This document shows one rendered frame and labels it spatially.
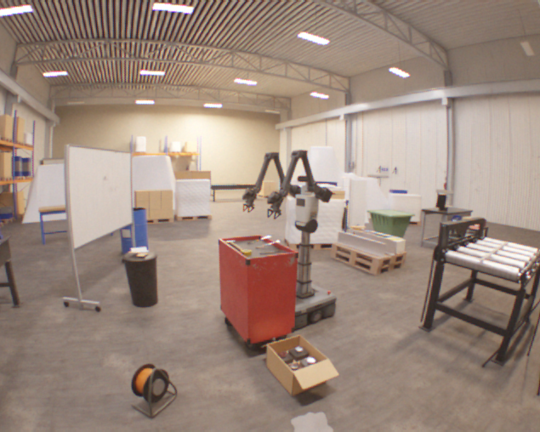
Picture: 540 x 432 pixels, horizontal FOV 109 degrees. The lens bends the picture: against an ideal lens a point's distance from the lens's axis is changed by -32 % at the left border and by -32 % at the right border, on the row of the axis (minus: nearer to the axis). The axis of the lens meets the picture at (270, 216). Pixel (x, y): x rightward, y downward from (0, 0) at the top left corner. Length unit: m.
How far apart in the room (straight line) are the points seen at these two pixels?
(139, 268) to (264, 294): 1.61
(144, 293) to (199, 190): 6.52
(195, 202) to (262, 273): 7.52
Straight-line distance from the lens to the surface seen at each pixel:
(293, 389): 2.22
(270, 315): 2.47
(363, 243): 5.15
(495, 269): 2.84
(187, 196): 9.54
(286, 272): 2.38
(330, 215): 5.99
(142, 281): 3.46
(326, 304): 3.20
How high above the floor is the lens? 1.59
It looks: 9 degrees down
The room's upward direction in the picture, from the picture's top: 1 degrees clockwise
